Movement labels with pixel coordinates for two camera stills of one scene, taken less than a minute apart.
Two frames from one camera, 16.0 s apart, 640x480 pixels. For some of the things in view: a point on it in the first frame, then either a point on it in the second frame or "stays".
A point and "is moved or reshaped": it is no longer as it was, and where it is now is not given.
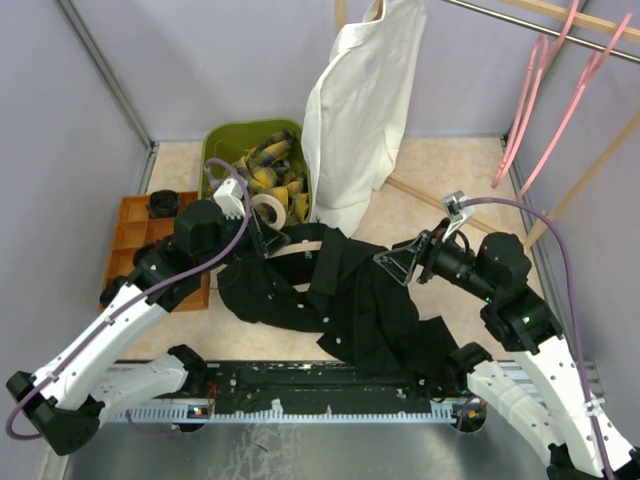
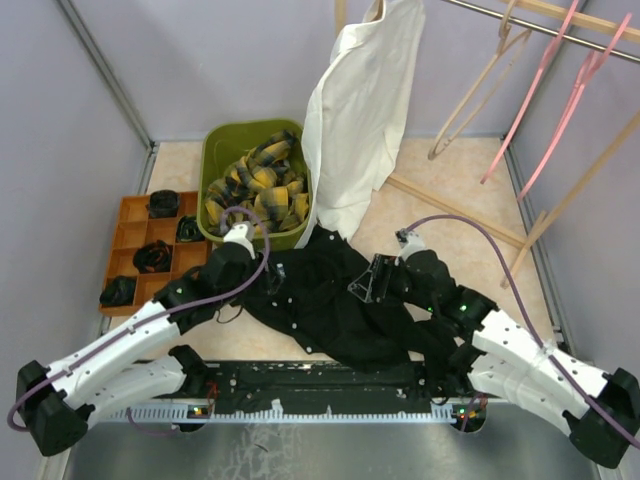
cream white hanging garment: x=358 y=109 stays
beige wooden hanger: x=263 y=198 → x=504 y=30
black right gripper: x=425 y=247 → x=377 y=279
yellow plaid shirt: x=273 y=166 stays
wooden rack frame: x=608 y=26 stays
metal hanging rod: x=541 y=30 stays
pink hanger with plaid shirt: x=533 y=79 is moved or reshaped
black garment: x=326 y=282 is moved or reshaped
